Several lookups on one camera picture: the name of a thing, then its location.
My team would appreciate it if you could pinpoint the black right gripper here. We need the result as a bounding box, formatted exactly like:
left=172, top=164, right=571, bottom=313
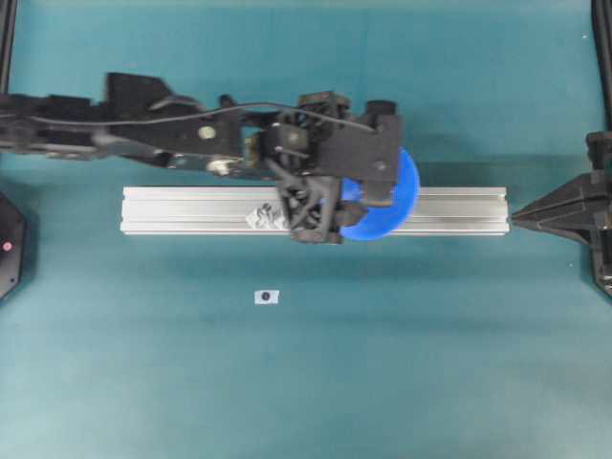
left=512, top=132, right=611, bottom=297

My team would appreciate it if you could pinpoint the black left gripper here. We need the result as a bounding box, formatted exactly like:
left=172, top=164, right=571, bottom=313
left=248, top=91, right=403, bottom=244

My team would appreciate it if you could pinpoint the large blue plastic gear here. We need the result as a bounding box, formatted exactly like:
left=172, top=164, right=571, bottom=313
left=340, top=147, right=420, bottom=241

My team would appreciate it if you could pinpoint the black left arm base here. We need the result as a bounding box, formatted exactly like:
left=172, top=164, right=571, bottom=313
left=0, top=193, right=26, bottom=298

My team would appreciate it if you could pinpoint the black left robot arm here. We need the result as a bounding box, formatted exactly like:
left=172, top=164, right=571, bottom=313
left=1, top=73, right=403, bottom=244

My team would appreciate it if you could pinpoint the small white marker sticker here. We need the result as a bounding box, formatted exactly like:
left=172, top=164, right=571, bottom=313
left=254, top=290, right=280, bottom=305

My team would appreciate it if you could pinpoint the short shaft with clear mount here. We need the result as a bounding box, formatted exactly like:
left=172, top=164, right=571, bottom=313
left=245, top=203, right=288, bottom=230

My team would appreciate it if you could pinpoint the aluminium extrusion rail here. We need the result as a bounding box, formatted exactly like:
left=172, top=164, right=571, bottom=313
left=120, top=186, right=510, bottom=236

